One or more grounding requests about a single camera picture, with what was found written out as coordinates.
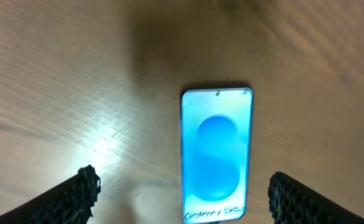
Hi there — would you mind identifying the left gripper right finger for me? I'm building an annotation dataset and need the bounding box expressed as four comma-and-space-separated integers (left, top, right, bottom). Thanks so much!
268, 171, 364, 224

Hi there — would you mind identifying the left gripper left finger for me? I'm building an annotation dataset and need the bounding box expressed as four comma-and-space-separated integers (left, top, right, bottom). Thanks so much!
0, 165, 101, 224

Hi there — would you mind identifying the blue screen Samsung smartphone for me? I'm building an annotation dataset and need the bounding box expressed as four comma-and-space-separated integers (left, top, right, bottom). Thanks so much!
180, 86, 253, 223

